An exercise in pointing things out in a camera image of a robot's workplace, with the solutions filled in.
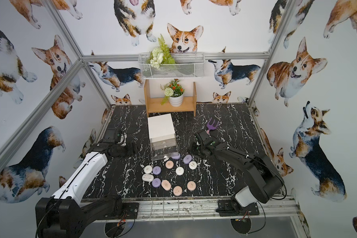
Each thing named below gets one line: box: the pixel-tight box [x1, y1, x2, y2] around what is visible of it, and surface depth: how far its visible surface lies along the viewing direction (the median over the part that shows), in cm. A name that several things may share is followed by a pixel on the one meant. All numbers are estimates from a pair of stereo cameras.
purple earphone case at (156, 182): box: [151, 177, 162, 188], surface depth 83 cm
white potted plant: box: [160, 78, 186, 108], surface depth 105 cm
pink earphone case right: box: [186, 180, 197, 191], surface depth 82 cm
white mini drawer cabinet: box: [147, 113, 178, 151], surface depth 94 cm
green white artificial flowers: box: [147, 33, 176, 69], surface depth 82 cm
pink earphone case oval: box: [161, 179, 172, 191], surface depth 82 cm
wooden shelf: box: [143, 79, 197, 118], surface depth 112 cm
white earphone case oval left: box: [141, 173, 155, 182], surface depth 85 cm
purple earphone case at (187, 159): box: [182, 154, 192, 165], surface depth 92 cm
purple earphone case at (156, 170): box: [152, 165, 162, 176], surface depth 87 cm
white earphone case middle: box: [175, 166, 184, 176], surface depth 87 cm
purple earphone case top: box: [171, 152, 181, 160], surface depth 94 cm
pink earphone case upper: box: [165, 160, 175, 170], surface depth 90 cm
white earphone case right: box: [188, 160, 198, 171], surface depth 90 cm
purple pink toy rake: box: [206, 117, 220, 135], surface depth 109 cm
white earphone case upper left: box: [143, 165, 153, 175], surface depth 88 cm
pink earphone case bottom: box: [173, 185, 183, 197], surface depth 80 cm
